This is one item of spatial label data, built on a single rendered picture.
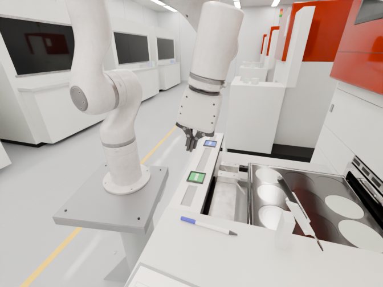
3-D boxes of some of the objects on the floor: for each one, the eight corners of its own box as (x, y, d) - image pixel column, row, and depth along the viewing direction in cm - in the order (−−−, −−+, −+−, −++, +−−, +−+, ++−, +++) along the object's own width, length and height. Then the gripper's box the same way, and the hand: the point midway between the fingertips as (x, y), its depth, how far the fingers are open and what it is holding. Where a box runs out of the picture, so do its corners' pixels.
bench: (161, 94, 619) (155, 24, 528) (131, 110, 464) (117, 13, 373) (132, 93, 644) (122, 25, 554) (96, 106, 490) (73, 16, 399)
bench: (122, 114, 430) (104, 9, 339) (51, 151, 275) (-18, -24, 184) (84, 111, 455) (57, 12, 365) (-1, 142, 301) (-84, -14, 210)
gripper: (170, 78, 41) (160, 147, 50) (235, 96, 39) (212, 164, 48) (180, 74, 48) (170, 136, 57) (237, 90, 45) (217, 151, 55)
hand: (191, 143), depth 51 cm, fingers closed
